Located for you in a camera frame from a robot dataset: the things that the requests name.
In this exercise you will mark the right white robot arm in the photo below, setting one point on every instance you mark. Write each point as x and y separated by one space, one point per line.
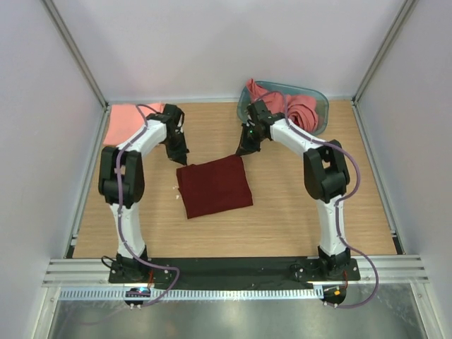
326 177

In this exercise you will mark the aluminium corner post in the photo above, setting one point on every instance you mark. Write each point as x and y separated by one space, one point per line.
64 32
394 30

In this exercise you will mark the folded salmon pink t shirt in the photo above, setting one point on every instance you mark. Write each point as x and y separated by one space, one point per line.
128 125

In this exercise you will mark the aluminium front rail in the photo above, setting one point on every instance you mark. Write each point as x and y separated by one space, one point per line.
85 271

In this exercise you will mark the right aluminium corner post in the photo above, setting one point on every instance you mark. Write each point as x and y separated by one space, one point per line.
394 30

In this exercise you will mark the teal plastic basket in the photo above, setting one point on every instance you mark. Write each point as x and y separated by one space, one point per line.
322 107

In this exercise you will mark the crumpled pink t shirt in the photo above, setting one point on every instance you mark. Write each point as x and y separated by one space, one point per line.
301 108

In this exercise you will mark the dark red t shirt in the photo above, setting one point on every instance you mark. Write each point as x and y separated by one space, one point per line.
214 187

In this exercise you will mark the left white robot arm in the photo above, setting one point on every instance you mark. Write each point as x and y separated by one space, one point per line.
122 183

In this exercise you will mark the white slotted cable duct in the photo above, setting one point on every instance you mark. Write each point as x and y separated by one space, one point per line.
141 294

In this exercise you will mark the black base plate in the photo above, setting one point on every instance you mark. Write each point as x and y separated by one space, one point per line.
246 273

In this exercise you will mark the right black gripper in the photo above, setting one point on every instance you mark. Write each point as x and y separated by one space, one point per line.
248 147

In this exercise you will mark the left aluminium corner post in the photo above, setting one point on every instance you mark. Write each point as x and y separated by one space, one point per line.
64 32

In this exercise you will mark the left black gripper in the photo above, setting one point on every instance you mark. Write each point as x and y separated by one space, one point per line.
179 155

